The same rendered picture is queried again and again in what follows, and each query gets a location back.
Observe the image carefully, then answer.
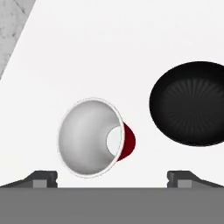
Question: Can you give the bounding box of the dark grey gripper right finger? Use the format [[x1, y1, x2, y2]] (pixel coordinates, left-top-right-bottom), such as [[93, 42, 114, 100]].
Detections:
[[166, 170, 224, 189]]

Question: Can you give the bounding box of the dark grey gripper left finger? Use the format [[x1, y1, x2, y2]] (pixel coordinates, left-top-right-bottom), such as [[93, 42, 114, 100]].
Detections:
[[0, 170, 59, 189]]

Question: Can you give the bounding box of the red cup with white inside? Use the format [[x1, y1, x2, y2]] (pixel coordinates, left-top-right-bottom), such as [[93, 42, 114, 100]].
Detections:
[[57, 97, 137, 179]]

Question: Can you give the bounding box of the black bowl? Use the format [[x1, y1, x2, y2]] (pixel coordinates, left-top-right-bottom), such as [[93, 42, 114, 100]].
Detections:
[[149, 60, 224, 147]]

